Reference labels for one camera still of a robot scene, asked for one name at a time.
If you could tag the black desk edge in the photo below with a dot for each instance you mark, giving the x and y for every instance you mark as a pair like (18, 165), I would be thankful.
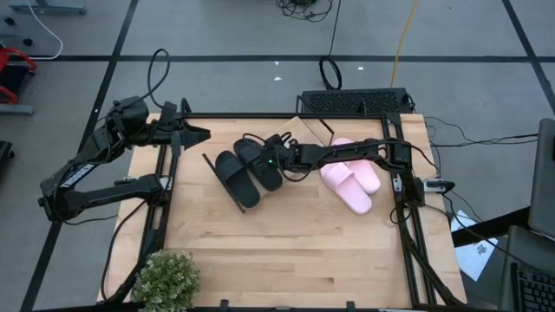
(490, 226)

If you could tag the pink rubber slide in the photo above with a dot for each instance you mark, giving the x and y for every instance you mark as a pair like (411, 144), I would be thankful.
(347, 190)
(368, 177)

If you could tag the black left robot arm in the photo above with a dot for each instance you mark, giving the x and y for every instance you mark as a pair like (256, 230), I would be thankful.
(78, 175)

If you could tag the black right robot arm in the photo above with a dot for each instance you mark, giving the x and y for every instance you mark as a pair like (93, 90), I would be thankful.
(347, 152)

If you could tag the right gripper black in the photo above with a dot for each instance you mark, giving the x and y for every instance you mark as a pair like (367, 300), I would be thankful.
(288, 157)

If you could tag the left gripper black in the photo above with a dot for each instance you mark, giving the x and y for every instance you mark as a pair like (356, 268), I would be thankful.
(167, 134)

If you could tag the grey desk foot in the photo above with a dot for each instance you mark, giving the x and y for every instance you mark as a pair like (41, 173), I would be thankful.
(47, 8)

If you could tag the black and silver bracket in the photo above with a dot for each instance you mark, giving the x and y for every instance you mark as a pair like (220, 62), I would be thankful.
(442, 185)

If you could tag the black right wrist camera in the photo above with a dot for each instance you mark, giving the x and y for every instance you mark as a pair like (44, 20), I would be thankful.
(274, 142)

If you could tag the grey monitor back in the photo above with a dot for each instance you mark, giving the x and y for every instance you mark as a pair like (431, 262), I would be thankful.
(544, 182)

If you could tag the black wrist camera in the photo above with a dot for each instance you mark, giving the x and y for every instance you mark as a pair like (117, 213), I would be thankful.
(274, 142)
(168, 113)

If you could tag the grey laptop keyboard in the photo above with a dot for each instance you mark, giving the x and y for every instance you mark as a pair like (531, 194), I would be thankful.
(533, 290)

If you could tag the small green potted plant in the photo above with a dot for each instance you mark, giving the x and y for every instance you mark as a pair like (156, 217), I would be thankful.
(167, 281)

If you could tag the white paper sheet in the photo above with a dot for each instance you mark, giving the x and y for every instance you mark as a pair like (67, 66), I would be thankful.
(474, 255)

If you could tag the red metal frame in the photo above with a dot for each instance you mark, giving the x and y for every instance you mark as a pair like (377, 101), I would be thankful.
(13, 52)

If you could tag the black rubber slide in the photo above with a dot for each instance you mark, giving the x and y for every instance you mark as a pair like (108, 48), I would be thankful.
(236, 182)
(271, 182)

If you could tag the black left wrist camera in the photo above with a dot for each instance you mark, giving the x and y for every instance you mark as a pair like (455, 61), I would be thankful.
(168, 113)

